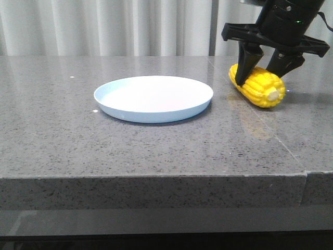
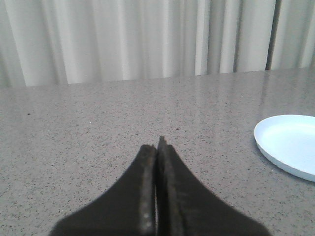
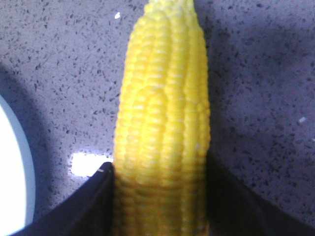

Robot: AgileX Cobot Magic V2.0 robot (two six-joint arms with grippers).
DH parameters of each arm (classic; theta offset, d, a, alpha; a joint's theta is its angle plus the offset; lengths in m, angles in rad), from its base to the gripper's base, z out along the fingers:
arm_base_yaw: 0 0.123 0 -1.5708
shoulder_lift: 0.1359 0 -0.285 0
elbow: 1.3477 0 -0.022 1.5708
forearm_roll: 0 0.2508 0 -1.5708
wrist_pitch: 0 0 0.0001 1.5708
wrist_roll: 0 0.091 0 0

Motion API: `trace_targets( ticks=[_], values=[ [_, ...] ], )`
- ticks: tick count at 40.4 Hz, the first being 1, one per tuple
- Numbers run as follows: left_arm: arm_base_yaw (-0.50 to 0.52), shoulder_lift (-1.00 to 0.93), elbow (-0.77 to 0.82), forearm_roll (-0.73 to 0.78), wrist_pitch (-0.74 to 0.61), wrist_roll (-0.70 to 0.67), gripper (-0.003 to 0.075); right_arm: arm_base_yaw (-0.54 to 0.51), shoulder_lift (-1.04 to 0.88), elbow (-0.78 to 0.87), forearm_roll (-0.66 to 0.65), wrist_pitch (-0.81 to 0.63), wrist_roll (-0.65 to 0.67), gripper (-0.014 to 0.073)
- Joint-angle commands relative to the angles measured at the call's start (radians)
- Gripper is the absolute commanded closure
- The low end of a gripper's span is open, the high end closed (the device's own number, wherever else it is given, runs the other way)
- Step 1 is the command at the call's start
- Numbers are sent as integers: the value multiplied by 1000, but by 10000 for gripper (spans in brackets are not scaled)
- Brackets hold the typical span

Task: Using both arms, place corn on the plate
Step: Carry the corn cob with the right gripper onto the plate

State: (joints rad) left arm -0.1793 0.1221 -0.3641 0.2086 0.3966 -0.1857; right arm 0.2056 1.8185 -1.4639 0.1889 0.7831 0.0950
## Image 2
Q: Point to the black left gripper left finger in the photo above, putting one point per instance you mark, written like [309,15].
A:
[127,208]

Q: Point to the light blue round plate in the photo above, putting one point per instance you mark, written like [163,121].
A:
[288,141]

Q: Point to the white pleated curtain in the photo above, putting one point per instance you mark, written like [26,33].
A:
[46,42]

